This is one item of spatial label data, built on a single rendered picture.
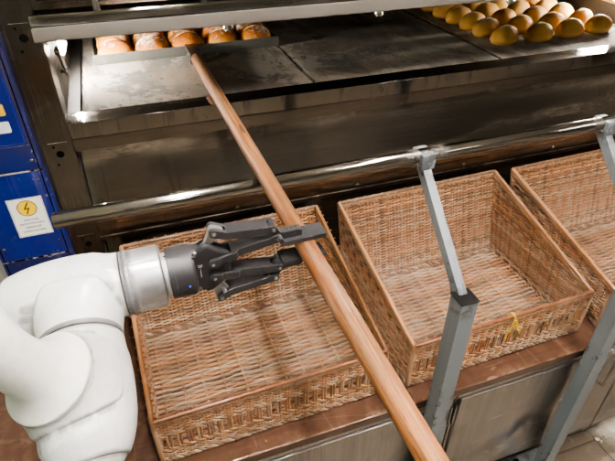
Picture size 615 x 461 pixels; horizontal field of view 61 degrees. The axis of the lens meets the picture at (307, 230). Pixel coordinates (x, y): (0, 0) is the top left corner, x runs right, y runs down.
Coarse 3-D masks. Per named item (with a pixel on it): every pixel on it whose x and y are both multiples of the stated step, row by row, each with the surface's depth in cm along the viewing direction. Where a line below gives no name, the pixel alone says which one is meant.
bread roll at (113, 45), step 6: (102, 42) 148; (108, 42) 147; (114, 42) 147; (120, 42) 148; (126, 42) 149; (102, 48) 147; (108, 48) 147; (114, 48) 147; (120, 48) 148; (126, 48) 149; (132, 48) 150; (102, 54) 148
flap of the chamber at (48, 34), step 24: (360, 0) 108; (384, 0) 109; (408, 0) 111; (432, 0) 113; (456, 0) 114; (480, 0) 116; (96, 24) 94; (120, 24) 95; (144, 24) 96; (168, 24) 98; (192, 24) 99; (216, 24) 100; (240, 24) 102
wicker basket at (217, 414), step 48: (144, 240) 135; (192, 240) 139; (144, 336) 139; (192, 336) 143; (240, 336) 143; (288, 336) 143; (336, 336) 143; (144, 384) 111; (192, 384) 131; (240, 384) 130; (288, 384) 114; (336, 384) 131; (192, 432) 120; (240, 432) 118
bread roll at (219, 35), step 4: (216, 28) 157; (220, 28) 157; (212, 32) 156; (216, 32) 156; (220, 32) 156; (224, 32) 156; (228, 32) 157; (232, 32) 158; (208, 36) 157; (212, 36) 156; (216, 36) 156; (220, 36) 156; (224, 36) 156; (228, 36) 157; (232, 36) 158; (236, 36) 159; (208, 40) 157; (212, 40) 156; (216, 40) 156; (220, 40) 156; (224, 40) 156; (228, 40) 157; (232, 40) 158
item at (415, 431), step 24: (216, 96) 122; (240, 120) 112; (240, 144) 104; (264, 168) 94; (264, 192) 91; (288, 216) 82; (312, 240) 78; (312, 264) 73; (336, 288) 69; (336, 312) 66; (360, 336) 62; (360, 360) 61; (384, 360) 59; (384, 384) 57; (408, 408) 54; (408, 432) 53; (432, 432) 53; (432, 456) 50
